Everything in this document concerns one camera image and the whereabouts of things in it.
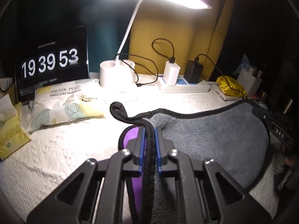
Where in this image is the teal curtain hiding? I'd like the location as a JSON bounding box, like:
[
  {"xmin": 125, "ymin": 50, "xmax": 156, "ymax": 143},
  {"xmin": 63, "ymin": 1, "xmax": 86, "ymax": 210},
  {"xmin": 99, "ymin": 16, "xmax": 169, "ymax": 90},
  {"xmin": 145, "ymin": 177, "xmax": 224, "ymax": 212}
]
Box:
[{"xmin": 74, "ymin": 0, "xmax": 138, "ymax": 72}]

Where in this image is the person's right hand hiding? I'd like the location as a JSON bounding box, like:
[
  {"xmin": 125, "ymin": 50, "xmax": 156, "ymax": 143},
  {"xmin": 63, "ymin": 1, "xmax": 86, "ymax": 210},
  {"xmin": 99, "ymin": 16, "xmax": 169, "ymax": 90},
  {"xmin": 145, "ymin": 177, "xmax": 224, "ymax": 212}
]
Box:
[{"xmin": 285, "ymin": 155, "xmax": 296, "ymax": 166}]

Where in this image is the white textured table cloth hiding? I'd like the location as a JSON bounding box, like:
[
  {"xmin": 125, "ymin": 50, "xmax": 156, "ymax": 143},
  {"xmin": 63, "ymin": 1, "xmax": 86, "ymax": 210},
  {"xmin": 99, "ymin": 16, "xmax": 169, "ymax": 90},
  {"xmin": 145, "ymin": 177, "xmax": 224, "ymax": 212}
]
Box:
[{"xmin": 1, "ymin": 85, "xmax": 279, "ymax": 220}]

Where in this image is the white power strip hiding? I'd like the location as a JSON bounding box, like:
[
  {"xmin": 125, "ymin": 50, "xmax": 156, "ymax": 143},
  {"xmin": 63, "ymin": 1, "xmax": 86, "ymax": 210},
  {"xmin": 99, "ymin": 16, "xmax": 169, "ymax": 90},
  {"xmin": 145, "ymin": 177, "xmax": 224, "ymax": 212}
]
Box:
[{"xmin": 157, "ymin": 75, "xmax": 210, "ymax": 93}]

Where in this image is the tablet showing flip clock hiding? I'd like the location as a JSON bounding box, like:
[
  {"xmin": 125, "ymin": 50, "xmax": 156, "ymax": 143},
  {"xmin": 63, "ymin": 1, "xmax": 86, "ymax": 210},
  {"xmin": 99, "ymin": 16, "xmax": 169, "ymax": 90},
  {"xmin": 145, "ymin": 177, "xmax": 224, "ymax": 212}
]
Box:
[{"xmin": 15, "ymin": 26, "xmax": 89, "ymax": 103}]

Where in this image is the black cable white charger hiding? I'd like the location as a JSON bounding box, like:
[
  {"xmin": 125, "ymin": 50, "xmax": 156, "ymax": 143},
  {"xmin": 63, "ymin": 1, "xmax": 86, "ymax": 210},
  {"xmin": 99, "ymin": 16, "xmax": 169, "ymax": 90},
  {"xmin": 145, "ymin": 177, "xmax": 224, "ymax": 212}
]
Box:
[{"xmin": 151, "ymin": 38, "xmax": 175, "ymax": 63}]

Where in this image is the face towel soft pack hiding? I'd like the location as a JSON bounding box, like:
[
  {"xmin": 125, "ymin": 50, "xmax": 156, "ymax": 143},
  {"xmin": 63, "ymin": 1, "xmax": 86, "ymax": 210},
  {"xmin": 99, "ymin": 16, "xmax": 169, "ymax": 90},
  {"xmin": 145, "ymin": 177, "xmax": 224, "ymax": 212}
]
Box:
[{"xmin": 27, "ymin": 79, "xmax": 104, "ymax": 132}]

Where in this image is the yellow tissue pack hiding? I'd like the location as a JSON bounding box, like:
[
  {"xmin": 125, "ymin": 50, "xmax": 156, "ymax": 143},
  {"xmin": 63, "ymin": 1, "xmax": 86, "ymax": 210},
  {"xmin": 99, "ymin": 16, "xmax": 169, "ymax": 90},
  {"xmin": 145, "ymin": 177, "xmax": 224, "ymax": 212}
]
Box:
[{"xmin": 0, "ymin": 95, "xmax": 31, "ymax": 160}]

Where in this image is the yellow plastic bag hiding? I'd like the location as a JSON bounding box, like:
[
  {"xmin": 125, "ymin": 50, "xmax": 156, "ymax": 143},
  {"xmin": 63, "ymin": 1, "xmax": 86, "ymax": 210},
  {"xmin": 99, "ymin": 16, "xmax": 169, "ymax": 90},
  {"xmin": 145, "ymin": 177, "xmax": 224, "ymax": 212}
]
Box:
[{"xmin": 216, "ymin": 76, "xmax": 247, "ymax": 98}]

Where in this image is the yellow curtain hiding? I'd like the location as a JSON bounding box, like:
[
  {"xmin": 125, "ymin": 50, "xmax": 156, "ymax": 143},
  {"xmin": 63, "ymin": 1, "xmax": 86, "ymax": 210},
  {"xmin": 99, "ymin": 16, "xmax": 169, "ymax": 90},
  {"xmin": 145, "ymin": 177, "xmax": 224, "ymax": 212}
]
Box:
[{"xmin": 129, "ymin": 0, "xmax": 235, "ymax": 80}]

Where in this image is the black cable to lamp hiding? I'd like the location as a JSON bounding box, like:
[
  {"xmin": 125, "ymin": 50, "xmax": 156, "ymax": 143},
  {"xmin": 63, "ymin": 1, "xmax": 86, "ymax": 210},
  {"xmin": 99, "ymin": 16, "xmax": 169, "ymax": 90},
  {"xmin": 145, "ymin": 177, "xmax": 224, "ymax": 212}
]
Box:
[{"xmin": 112, "ymin": 53, "xmax": 160, "ymax": 88}]

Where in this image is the white charger plug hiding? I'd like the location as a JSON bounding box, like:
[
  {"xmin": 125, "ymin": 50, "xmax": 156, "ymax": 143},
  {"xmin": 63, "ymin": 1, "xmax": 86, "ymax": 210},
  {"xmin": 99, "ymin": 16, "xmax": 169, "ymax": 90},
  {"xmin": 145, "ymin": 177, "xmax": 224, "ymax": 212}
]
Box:
[{"xmin": 163, "ymin": 61, "xmax": 180, "ymax": 86}]

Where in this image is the black charger plug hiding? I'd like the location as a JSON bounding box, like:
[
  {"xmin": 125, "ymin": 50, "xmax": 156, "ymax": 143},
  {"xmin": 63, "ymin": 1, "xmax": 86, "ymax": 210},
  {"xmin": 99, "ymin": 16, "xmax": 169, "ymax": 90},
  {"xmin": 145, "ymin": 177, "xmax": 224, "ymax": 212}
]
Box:
[{"xmin": 184, "ymin": 60, "xmax": 203, "ymax": 84}]

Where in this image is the grey purple microfibre towel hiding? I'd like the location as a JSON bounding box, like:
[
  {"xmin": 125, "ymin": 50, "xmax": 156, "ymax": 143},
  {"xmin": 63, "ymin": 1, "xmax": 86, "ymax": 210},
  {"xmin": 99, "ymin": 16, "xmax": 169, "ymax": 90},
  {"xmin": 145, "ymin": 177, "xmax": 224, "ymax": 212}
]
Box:
[{"xmin": 110, "ymin": 100, "xmax": 271, "ymax": 223}]

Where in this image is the white perforated basket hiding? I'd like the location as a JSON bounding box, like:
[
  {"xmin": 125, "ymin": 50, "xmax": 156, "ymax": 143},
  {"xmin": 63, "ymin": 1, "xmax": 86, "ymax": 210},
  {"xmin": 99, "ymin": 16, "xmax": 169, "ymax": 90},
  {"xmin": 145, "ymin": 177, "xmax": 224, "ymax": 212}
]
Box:
[{"xmin": 237, "ymin": 68, "xmax": 261, "ymax": 97}]

